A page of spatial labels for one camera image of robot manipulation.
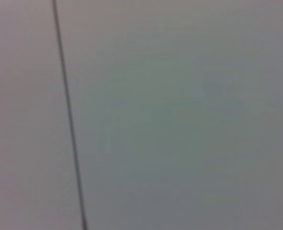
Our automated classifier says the thin black vertical cable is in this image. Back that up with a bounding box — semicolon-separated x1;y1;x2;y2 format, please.
50;0;89;230

